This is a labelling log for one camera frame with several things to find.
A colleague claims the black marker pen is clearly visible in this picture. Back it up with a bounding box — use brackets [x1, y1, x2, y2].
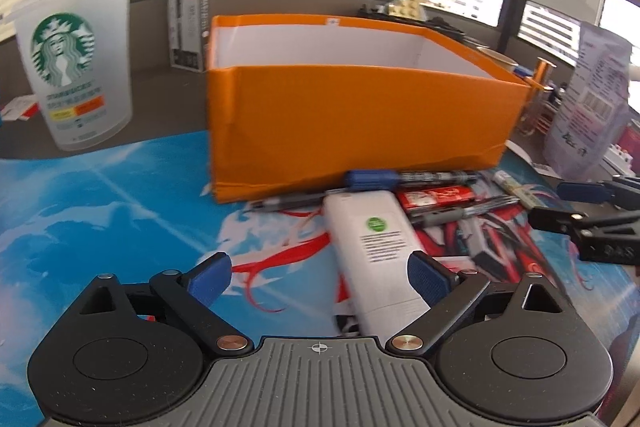
[409, 195, 520, 228]

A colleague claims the white power bank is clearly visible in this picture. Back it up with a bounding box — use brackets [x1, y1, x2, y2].
[322, 191, 428, 343]

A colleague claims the red playing card box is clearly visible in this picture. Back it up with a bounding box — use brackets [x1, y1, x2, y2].
[396, 185, 475, 213]

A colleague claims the white round paper card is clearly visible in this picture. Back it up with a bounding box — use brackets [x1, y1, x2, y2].
[504, 138, 559, 180]

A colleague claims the white circuit breaker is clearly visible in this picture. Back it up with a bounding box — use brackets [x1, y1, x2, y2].
[602, 144, 636, 176]

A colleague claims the purple white plastic pouch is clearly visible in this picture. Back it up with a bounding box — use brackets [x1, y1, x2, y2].
[542, 22, 632, 182]

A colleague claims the gold perfume bottle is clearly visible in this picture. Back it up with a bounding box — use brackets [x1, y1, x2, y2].
[516, 57, 556, 136]

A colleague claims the grey black pen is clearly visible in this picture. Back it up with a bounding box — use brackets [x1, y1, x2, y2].
[250, 191, 328, 212]

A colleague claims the blue capped black pen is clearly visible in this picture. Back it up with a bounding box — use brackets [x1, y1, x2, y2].
[345, 169, 480, 191]

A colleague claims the beige paper cup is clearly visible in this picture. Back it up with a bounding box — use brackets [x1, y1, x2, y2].
[473, 46, 518, 74]

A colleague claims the orange cardboard box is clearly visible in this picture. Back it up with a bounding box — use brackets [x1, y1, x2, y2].
[206, 14, 528, 202]

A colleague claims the black mesh desk organizer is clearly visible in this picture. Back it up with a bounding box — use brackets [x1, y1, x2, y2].
[357, 4, 487, 48]

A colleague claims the yellow toy brick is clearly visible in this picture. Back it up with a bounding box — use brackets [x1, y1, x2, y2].
[386, 0, 427, 22]

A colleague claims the red white paper leaflet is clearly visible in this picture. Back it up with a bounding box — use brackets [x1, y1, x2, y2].
[1, 94, 39, 122]

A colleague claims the frosted Starbucks plastic cup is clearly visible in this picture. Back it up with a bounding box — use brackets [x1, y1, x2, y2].
[6, 0, 134, 152]

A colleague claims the black pen box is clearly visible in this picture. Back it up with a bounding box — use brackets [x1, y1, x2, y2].
[168, 0, 210, 72]

